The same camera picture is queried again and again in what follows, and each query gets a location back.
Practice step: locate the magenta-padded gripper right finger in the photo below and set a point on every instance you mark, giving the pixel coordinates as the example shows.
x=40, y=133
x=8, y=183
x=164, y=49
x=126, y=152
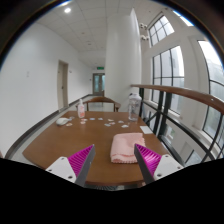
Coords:
x=150, y=159

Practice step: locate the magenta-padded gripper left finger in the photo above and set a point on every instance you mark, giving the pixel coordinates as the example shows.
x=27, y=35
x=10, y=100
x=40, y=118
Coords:
x=80, y=160

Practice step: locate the pink towel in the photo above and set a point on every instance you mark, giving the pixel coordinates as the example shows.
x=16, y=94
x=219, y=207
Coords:
x=126, y=146

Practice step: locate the white paper card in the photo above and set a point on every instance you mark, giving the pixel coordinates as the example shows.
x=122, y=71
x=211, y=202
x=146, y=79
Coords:
x=146, y=129

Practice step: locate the small colourful paper sticker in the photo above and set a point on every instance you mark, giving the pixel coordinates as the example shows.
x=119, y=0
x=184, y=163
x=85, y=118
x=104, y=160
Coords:
x=107, y=125
x=110, y=120
x=71, y=117
x=69, y=124
x=100, y=118
x=84, y=119
x=125, y=126
x=120, y=122
x=92, y=118
x=112, y=123
x=82, y=122

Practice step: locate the white computer mouse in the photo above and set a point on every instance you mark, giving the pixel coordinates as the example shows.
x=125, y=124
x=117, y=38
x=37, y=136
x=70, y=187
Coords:
x=62, y=121

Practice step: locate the white bottle with pink label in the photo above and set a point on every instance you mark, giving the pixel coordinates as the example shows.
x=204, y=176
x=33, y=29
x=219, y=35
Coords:
x=81, y=110

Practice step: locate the clear plastic tumbler with lid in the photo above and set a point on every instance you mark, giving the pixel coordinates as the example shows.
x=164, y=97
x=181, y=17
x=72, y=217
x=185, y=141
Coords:
x=134, y=108

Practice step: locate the brown wooden chair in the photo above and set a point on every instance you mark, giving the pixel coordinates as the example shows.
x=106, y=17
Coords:
x=101, y=99

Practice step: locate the black railing with wooden handrail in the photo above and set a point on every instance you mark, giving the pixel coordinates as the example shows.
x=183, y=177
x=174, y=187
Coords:
x=186, y=94

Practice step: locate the grey single door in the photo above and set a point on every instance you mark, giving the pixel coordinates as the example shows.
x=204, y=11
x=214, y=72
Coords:
x=62, y=85

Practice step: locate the glass double door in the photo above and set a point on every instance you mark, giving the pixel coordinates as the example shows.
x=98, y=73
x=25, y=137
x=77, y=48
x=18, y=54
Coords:
x=98, y=84

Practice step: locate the green exit sign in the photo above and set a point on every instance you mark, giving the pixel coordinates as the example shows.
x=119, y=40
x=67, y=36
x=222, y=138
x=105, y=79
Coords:
x=100, y=67

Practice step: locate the round ceiling light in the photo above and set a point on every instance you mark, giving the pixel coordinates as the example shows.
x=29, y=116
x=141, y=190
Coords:
x=67, y=10

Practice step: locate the black-framed window wall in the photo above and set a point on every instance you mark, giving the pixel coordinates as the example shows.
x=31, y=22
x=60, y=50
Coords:
x=173, y=63

